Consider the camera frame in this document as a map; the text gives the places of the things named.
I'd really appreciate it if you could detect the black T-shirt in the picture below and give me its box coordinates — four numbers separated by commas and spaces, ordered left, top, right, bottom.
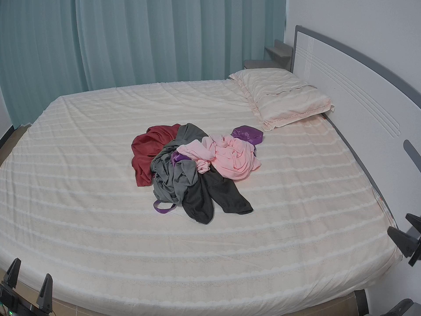
182, 171, 254, 225

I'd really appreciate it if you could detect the bed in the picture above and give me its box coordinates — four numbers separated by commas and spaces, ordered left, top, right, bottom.
0, 25, 421, 316

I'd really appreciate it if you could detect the pink garment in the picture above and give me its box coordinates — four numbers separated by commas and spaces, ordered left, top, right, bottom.
176, 133, 262, 181

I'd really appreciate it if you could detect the red garment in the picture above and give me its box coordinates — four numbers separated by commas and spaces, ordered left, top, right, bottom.
131, 124, 182, 187

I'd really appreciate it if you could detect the cream pillow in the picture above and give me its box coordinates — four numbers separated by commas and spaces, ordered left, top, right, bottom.
228, 68, 335, 132

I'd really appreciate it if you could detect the blue-green curtain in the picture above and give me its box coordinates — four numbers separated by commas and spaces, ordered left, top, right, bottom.
75, 0, 287, 89
0, 0, 90, 127

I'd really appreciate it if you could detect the grey garment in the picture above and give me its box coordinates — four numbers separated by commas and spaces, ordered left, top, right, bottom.
151, 123, 211, 210

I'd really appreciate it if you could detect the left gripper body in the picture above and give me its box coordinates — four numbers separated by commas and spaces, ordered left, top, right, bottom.
0, 283, 53, 316

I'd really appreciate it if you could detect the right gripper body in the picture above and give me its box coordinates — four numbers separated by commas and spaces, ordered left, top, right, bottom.
409, 241, 421, 266

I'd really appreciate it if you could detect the purple garment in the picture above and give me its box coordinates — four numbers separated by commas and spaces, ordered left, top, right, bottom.
153, 125, 264, 215

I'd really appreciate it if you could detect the grey bedside table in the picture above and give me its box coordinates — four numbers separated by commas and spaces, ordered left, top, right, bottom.
244, 40, 294, 70

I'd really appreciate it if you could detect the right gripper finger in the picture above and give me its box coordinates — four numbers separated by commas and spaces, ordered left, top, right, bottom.
405, 213, 421, 230
387, 226, 416, 253

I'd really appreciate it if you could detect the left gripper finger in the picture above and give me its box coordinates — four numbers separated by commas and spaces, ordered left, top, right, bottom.
36, 273, 54, 311
2, 258, 22, 289

